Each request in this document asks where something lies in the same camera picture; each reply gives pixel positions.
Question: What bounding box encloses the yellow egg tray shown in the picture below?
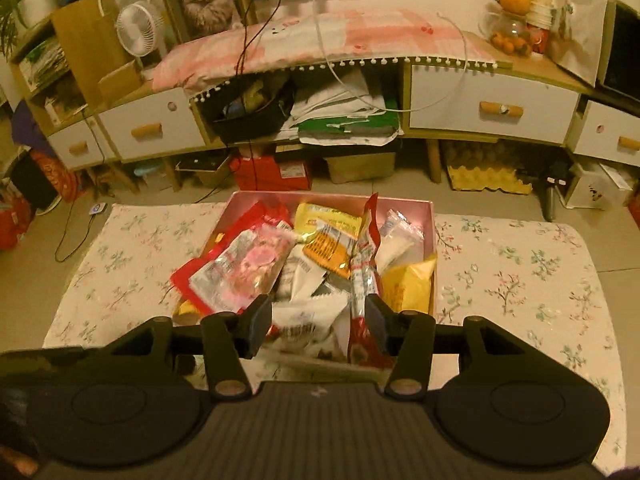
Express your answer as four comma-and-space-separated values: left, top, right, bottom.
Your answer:
444, 141, 534, 197

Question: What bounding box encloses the glass jar of small oranges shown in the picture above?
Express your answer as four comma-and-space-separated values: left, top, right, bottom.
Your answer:
478, 9, 537, 58

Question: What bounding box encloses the black basket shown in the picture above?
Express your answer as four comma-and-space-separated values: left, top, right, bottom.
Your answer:
206, 77, 297, 144

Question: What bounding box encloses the white translucent snack packet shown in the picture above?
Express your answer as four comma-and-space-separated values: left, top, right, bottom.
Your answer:
375, 210, 426, 274

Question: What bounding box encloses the grey crumpled snack packet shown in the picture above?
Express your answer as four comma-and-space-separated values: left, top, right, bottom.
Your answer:
277, 245, 326, 303

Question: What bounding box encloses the pink blanket pompom trim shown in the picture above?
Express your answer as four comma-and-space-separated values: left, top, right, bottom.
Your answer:
151, 9, 497, 94

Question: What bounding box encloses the white cardboard box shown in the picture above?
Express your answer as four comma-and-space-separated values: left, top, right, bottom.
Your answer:
566, 161, 634, 212

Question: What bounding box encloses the plain cardboard box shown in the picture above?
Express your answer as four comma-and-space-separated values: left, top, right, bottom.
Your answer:
324, 151, 397, 184

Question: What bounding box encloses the small yellow snack packet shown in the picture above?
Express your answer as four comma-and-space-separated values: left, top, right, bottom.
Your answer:
380, 255, 439, 317

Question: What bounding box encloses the yellow orange-label snack packet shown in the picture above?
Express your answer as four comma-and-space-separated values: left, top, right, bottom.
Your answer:
292, 202, 364, 281

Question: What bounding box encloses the white drawer wooden handle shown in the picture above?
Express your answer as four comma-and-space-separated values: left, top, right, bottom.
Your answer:
49, 121, 107, 169
574, 101, 640, 167
99, 88, 204, 162
409, 64, 582, 144

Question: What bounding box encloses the pink cardboard box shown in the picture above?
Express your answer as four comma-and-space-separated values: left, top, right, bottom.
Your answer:
172, 190, 441, 376

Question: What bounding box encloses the white desk fan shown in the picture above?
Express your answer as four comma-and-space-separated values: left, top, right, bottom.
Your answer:
97, 0, 169, 69

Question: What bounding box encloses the wooden bookshelf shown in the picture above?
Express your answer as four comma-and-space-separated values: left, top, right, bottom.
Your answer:
9, 14, 101, 132

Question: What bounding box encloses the white paper bag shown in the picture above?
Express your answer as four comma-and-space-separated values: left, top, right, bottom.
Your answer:
546, 0, 609, 87

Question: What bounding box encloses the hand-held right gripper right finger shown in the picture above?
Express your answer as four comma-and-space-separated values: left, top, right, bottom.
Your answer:
364, 292, 538, 402

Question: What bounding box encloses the black boxy appliance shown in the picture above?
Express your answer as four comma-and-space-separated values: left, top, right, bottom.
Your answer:
597, 0, 640, 104

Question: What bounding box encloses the white barcode snack packet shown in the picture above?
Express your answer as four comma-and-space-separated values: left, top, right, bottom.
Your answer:
272, 292, 351, 342

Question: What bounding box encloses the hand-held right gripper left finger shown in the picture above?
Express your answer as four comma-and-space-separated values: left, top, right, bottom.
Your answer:
102, 294, 273, 403

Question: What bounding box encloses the white cable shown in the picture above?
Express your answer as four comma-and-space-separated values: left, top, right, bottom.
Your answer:
311, 0, 472, 114

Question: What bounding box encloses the red box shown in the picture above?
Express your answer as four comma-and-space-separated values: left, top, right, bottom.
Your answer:
234, 154, 314, 192

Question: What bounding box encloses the green folder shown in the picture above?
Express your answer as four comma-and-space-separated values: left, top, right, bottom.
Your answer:
297, 111, 404, 144

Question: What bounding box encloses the red and pink snack packet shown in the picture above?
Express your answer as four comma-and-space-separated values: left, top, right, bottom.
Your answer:
170, 200, 296, 318

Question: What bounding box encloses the small cardboard box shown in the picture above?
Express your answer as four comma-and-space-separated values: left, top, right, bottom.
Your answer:
176, 152, 234, 187

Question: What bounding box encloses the red stick snack packet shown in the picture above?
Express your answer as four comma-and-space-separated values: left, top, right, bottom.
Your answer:
347, 192, 396, 368

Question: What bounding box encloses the long wooden cabinet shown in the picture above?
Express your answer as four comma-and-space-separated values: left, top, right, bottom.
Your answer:
45, 52, 640, 197

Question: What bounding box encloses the black cable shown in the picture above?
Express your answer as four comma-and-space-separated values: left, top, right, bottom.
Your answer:
234, 0, 281, 192

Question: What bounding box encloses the stack of papers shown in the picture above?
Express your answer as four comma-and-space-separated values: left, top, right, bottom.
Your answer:
289, 66, 389, 127

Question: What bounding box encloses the green potted plant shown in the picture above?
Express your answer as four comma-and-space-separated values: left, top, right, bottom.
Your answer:
0, 0, 62, 57

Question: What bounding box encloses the stack of paper cups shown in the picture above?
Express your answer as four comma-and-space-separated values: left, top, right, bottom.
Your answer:
525, 0, 562, 32

